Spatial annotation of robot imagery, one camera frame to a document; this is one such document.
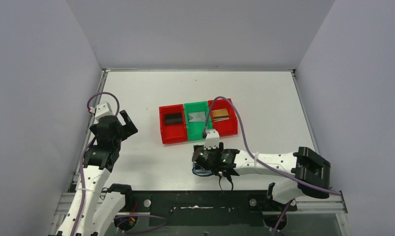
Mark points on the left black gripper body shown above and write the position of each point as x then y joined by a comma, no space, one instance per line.
121,127

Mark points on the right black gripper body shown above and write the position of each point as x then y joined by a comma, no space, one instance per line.
215,169

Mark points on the teal card holder wallet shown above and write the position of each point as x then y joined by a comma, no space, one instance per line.
201,172

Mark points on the red plastic bin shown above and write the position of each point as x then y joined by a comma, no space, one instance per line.
227,127
171,134

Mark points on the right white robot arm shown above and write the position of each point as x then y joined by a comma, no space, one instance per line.
305,172

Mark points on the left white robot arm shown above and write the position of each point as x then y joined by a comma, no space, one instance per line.
86,215

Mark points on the gold credit card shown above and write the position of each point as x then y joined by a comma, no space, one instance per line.
220,115

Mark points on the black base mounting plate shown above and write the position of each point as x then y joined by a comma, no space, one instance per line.
210,208

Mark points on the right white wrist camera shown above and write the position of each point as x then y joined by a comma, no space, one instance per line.
212,139

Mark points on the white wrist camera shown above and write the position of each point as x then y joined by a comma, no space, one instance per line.
101,110
212,139

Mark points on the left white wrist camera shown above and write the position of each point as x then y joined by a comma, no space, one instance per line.
101,110

